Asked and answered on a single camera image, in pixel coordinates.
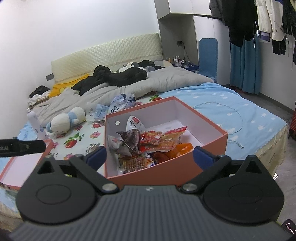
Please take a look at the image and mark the clear dark snack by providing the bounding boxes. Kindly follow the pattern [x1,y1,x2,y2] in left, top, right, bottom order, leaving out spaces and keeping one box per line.
[107,135,126,155]

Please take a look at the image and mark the orange snack bag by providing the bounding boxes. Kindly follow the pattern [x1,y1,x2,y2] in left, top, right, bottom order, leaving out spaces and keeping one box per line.
[166,143,193,159]

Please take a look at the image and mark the shrimp flavour snack bag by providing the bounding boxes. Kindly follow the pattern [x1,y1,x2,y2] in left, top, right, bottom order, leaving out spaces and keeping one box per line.
[115,115,146,156]

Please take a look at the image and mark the red yellow dried tofu pack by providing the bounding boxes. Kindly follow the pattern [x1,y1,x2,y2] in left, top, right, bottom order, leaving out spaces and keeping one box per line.
[145,126,187,153]

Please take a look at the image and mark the small red snack packet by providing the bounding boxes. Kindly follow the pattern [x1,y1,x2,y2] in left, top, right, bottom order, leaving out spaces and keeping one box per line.
[140,131,162,145]

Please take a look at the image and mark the green white snack bag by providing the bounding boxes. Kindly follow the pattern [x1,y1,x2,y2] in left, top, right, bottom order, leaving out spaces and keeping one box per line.
[117,154,142,174]

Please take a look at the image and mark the red foil snack bag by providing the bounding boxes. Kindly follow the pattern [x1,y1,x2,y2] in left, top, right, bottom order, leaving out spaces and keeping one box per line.
[152,152,176,164]

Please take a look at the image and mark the blue white snack bag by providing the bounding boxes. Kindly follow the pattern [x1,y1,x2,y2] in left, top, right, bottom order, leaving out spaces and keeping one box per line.
[139,153,155,169]

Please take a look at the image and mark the pink shallow box lid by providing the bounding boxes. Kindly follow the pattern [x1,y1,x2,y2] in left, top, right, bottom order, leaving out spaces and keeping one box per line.
[1,139,54,190]

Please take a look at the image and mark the fruit print tablecloth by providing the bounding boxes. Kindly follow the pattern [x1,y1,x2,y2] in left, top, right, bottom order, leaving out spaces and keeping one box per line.
[34,86,157,160]

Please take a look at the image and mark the white spray bottle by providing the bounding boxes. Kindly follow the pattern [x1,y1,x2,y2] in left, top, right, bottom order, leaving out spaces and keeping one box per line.
[27,109,47,140]

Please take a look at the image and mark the white blue plush toy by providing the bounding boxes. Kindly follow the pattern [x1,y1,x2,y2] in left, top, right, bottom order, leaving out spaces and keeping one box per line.
[46,107,86,135]

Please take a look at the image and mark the light blue star bedsheet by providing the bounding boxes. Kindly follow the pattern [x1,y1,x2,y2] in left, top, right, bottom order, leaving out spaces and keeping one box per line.
[18,82,289,160]

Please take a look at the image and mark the crumpled blue white plastic bag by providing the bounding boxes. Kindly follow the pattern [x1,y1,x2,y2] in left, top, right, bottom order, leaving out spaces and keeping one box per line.
[85,93,136,121]

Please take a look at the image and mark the cardboard box with clothes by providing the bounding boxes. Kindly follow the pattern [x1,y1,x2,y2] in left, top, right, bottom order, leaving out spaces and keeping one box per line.
[28,85,51,109]

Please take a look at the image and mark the yellow pillow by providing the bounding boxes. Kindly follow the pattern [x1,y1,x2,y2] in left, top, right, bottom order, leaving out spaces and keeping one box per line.
[49,74,89,98]

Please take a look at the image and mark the black clothes pile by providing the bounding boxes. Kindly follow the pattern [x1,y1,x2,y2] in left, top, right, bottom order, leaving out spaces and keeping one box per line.
[71,60,163,96]

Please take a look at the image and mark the grey duvet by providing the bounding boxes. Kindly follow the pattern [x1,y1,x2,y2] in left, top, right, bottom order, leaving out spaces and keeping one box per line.
[33,67,214,127]

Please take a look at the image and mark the blue curtain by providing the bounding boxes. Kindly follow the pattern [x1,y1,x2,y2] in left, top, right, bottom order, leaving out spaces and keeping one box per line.
[230,35,262,95]

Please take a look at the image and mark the cream padded headboard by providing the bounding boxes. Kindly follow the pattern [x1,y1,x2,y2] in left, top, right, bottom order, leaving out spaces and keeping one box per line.
[51,33,163,83]

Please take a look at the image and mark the blue chair back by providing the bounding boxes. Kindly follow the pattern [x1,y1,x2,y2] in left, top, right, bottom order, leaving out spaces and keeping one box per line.
[198,38,218,83]

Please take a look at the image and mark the hanging clothes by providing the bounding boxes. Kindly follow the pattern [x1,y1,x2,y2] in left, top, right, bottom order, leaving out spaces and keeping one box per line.
[209,1,295,55]

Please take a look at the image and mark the white charging cable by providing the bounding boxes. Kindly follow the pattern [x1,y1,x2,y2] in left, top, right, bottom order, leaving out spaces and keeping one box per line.
[193,101,244,149]

